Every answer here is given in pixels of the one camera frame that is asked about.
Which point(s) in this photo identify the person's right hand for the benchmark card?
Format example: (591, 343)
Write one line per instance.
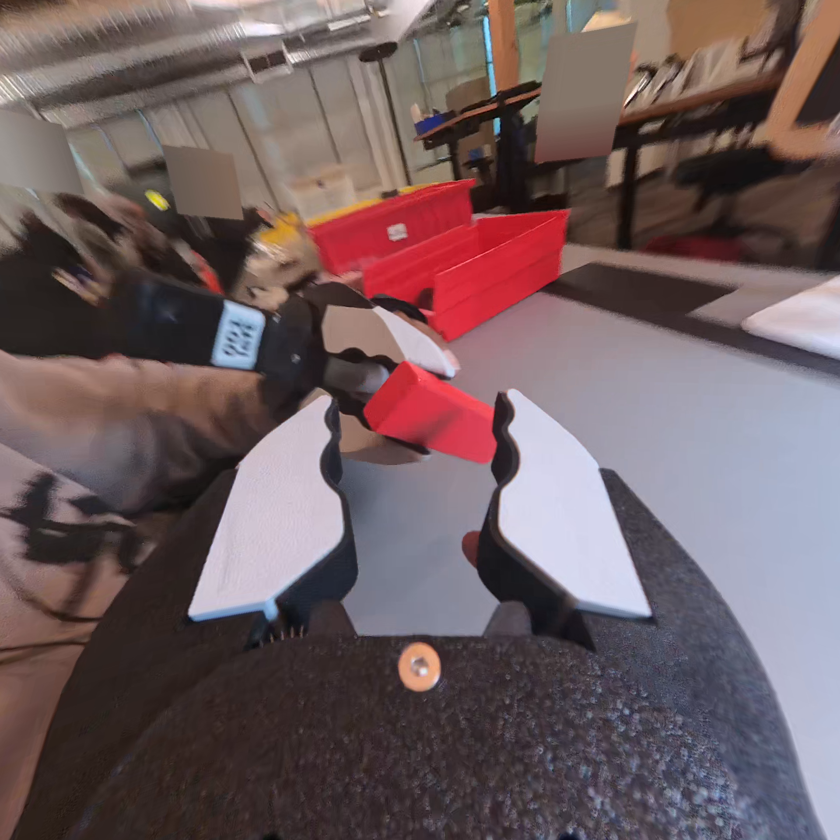
(471, 548)

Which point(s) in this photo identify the silver spiral air duct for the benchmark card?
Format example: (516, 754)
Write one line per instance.
(131, 59)

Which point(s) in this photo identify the red rectangular block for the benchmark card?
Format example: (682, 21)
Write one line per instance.
(433, 413)

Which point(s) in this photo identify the clear plastic box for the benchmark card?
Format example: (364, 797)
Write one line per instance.
(321, 190)

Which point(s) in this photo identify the ceiling air vent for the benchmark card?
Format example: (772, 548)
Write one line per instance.
(266, 64)

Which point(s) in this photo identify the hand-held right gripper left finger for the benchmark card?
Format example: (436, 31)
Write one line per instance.
(275, 518)

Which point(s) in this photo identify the wooden support post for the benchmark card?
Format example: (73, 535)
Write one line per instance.
(504, 39)

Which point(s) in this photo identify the wooden desk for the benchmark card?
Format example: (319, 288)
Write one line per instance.
(695, 105)

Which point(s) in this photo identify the red plastic bin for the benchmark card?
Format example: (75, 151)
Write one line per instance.
(499, 275)
(367, 229)

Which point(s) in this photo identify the black floor lamp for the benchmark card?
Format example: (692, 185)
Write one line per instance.
(379, 51)

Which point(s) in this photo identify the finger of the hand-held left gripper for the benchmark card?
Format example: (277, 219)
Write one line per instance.
(354, 377)
(394, 341)

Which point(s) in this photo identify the yellow plastic bin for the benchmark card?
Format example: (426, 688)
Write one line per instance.
(289, 226)

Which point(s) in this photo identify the red storage crate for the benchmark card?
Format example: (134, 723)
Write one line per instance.
(695, 248)

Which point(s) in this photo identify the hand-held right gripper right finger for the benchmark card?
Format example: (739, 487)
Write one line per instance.
(564, 518)

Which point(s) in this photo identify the standing desk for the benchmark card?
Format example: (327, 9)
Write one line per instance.
(472, 118)

